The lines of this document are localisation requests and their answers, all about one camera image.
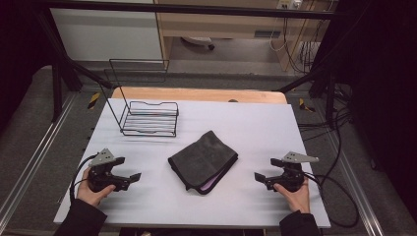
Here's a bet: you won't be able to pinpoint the person's left hand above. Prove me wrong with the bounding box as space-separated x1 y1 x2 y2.
76 166 117 207

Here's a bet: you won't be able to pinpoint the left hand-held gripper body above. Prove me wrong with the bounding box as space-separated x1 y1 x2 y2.
88 147 131 194

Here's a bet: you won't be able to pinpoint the wooden table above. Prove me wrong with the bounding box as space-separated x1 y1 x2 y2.
111 86 288 105

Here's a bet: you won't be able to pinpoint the white cabinet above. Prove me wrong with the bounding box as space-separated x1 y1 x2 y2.
50 7 163 62

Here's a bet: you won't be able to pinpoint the bundle of black floor cables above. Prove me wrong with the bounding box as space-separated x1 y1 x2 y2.
296 82 354 186

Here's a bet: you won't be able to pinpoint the office chair base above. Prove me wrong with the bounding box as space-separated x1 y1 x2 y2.
181 35 216 51

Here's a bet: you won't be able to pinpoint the dark grey towel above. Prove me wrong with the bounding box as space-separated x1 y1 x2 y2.
167 130 239 196

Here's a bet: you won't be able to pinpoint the hanging desk cables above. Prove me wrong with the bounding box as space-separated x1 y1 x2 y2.
268 15 327 75

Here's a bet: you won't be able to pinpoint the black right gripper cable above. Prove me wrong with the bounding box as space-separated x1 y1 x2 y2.
303 171 360 229

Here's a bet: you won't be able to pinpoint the yellow black tape strip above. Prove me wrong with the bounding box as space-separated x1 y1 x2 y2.
87 91 101 110
298 97 316 113

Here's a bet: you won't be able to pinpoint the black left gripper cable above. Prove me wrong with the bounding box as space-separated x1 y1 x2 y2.
69 152 99 205

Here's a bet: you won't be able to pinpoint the light wooden desk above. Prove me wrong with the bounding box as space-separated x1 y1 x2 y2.
153 0 336 72

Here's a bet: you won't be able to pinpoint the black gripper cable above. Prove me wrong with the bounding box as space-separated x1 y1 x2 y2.
303 171 360 229
69 152 99 205

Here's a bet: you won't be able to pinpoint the aluminium floor rail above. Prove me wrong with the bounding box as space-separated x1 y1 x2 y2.
327 130 386 236
0 92 79 224

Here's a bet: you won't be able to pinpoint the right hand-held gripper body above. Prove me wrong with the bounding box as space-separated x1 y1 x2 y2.
266 150 320 194

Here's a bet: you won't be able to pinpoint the black metal frame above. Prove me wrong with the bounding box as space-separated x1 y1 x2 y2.
31 0 340 130

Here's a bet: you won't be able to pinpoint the white power strip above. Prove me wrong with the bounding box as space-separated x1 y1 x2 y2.
276 0 303 11

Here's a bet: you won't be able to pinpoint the black wire rack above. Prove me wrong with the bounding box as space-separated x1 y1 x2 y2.
99 58 180 139

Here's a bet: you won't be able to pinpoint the person's right hand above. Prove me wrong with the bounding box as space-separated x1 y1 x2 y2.
272 178 311 214

